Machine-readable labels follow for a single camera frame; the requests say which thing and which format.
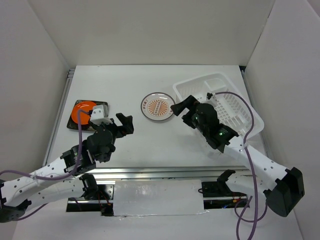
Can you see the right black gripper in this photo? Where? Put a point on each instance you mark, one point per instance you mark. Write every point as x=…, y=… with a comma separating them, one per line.
x=190, y=102

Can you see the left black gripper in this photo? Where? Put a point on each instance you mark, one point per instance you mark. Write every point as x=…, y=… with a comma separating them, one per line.
x=127, y=123

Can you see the white sunburst pattern plate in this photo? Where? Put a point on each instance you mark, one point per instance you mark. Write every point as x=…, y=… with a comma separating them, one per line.
x=156, y=106

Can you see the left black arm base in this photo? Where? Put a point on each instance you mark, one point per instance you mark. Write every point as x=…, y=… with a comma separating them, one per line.
x=101, y=195

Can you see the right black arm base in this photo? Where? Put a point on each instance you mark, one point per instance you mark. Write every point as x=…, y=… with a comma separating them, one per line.
x=216, y=194

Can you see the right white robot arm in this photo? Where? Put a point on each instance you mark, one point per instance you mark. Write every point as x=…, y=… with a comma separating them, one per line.
x=283, y=188

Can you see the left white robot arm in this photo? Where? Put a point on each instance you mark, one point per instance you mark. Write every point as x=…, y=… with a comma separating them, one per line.
x=66, y=177

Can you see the white plastic dish rack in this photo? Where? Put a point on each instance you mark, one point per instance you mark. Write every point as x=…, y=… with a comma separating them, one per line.
x=231, y=110

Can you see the orange round plate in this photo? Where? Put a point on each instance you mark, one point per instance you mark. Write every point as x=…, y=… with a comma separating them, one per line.
x=81, y=112

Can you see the white foil covered panel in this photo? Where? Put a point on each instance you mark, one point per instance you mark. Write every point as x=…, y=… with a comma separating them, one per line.
x=157, y=198

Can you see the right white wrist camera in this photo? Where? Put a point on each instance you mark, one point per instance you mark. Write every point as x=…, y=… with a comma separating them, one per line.
x=205, y=98

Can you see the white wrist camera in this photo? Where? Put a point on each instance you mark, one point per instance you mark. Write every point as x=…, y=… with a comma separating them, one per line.
x=205, y=98
x=100, y=115

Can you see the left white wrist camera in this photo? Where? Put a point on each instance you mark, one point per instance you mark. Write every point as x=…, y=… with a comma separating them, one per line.
x=100, y=115

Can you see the aluminium frame rail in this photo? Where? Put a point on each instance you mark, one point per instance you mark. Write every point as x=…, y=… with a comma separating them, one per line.
x=156, y=150

